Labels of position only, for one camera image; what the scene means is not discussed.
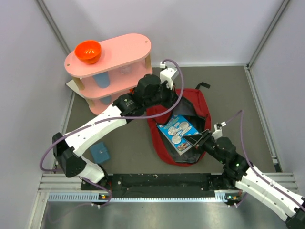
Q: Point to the orange bowl on top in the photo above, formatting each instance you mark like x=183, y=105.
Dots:
x=88, y=52

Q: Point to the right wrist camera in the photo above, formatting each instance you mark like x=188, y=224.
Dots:
x=218, y=130

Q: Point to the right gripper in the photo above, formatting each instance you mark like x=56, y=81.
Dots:
x=197, y=139

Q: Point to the clear plastic cup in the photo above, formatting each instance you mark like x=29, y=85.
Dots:
x=126, y=69

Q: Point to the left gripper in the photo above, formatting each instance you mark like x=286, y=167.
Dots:
x=171, y=94

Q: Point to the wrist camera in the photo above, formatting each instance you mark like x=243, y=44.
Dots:
x=218, y=130
x=167, y=75

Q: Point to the pink three-tier wooden shelf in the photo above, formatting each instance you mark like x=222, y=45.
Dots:
x=130, y=49

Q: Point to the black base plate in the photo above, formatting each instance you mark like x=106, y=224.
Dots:
x=187, y=185

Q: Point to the blue plastic cup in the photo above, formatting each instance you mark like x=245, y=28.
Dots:
x=102, y=79

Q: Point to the red backpack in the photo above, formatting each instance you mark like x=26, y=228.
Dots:
x=194, y=109

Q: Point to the white paper sheet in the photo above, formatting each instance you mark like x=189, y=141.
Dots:
x=72, y=85

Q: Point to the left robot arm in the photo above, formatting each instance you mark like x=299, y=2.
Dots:
x=68, y=150

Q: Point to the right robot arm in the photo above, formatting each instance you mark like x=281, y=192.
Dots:
x=289, y=206

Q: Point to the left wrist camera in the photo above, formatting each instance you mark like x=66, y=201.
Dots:
x=167, y=75

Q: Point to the blue illustrated book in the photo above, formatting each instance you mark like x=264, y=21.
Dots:
x=175, y=130

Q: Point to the aluminium frame rail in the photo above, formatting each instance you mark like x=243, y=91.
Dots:
x=59, y=183

